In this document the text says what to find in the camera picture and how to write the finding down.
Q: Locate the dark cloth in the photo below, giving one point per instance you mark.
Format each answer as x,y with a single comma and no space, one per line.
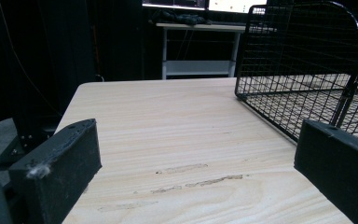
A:
180,17

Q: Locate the computer monitor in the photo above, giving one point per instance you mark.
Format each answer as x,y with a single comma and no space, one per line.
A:
174,3
236,5

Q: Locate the white desk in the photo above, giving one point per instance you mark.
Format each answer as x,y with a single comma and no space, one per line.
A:
199,67

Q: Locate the black metal stand base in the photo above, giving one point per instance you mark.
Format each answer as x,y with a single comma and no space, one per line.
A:
15,146

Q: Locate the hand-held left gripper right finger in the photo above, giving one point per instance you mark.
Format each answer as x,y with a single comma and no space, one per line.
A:
338,161

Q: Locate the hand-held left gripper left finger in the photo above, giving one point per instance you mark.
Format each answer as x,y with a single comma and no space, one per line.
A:
62,158

